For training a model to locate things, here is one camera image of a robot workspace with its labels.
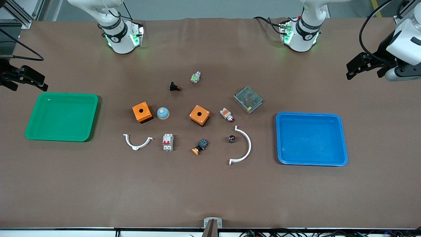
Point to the red pushbutton switch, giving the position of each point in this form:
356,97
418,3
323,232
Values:
226,114

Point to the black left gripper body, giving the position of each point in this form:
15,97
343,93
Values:
380,54

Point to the yellow pushbutton with blue body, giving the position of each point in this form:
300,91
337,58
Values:
200,146

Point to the green pushbutton switch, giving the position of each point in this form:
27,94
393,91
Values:
195,77

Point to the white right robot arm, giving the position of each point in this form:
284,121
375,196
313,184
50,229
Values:
118,36

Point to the grey metal mount bracket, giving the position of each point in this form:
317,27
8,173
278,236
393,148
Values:
212,223

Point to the blue plastic tray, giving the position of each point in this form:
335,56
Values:
310,140

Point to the small white pipe clamp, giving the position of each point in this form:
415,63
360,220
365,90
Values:
131,144

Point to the black pushbutton with red tip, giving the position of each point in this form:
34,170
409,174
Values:
174,87

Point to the white circuit breaker red lever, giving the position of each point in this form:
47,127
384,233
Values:
168,142

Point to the brown table cover mat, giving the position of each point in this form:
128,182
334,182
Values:
98,191

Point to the large white pipe clamp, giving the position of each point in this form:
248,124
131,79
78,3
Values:
249,144

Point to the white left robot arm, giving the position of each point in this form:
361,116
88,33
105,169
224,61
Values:
304,33

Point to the orange button box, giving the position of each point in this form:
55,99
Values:
142,112
199,115

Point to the green plastic tray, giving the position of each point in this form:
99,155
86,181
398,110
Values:
61,117

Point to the aluminium frame profile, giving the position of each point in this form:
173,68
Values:
19,13

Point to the perforated metal power supply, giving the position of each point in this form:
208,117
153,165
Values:
248,99

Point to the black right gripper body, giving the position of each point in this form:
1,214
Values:
6,74

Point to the blue dome pushbutton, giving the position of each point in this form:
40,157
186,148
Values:
163,113

